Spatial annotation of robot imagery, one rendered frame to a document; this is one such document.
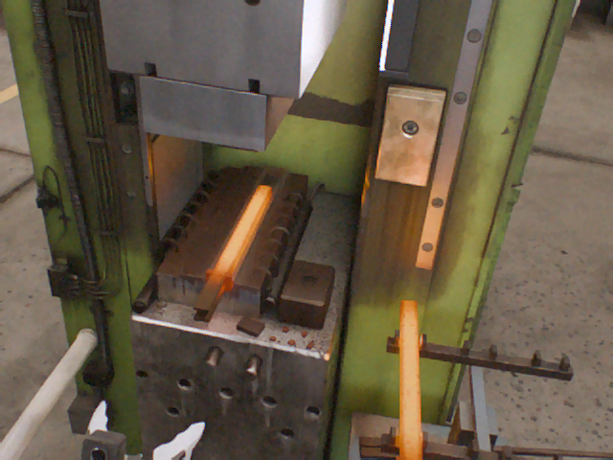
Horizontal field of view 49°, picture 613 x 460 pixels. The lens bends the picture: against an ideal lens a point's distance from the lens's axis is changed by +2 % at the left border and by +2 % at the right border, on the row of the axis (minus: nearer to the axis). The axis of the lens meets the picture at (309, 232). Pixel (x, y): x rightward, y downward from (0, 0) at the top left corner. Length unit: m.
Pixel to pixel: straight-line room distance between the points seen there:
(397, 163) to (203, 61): 0.37
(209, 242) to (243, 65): 0.44
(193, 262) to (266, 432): 0.38
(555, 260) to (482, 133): 2.11
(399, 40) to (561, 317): 2.02
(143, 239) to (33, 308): 1.38
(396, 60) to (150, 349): 0.69
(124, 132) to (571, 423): 1.80
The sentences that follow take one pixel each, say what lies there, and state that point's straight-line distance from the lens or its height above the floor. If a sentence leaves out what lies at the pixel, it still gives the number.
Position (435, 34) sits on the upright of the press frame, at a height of 1.44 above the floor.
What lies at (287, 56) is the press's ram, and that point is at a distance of 0.98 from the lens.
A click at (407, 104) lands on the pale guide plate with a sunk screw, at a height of 1.33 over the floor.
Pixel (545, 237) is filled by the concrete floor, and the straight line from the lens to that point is 3.36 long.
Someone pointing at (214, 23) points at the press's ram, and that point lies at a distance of 0.99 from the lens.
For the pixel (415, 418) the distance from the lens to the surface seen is 1.06.
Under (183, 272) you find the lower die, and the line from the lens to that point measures 1.25.
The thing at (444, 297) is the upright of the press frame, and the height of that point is 0.93.
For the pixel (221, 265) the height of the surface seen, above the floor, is 1.01.
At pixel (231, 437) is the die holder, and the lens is 1.44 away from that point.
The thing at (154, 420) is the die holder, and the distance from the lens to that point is 1.47.
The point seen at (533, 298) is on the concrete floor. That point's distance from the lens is 2.95.
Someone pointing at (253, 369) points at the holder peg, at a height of 0.88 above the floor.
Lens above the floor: 1.77
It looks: 35 degrees down
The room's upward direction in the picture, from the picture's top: 5 degrees clockwise
